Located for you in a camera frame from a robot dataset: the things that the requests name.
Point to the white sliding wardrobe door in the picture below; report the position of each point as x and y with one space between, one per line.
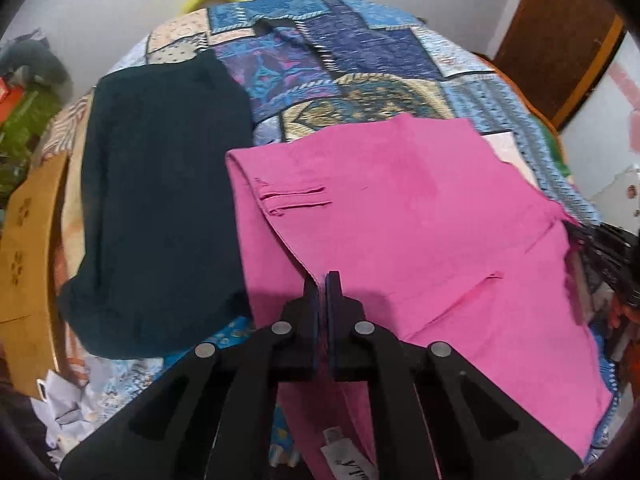
601 141

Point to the wooden lap desk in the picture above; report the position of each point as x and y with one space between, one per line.
32 332

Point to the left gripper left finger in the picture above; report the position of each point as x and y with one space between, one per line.
210 415

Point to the pink pants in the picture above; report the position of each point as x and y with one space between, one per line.
439 239

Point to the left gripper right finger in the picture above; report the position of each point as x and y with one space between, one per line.
434 414

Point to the dark navy folded garment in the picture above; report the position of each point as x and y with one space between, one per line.
162 268

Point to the brown wooden door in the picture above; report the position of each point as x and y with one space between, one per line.
556 51

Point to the green storage bag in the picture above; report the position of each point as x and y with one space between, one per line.
21 133

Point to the patchwork patterned bedspread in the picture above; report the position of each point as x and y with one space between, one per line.
308 64

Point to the grey neck pillow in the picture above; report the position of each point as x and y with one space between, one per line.
29 62

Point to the orange red box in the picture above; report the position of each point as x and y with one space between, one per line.
10 97

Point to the orange fleece blanket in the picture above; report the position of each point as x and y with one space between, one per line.
66 135

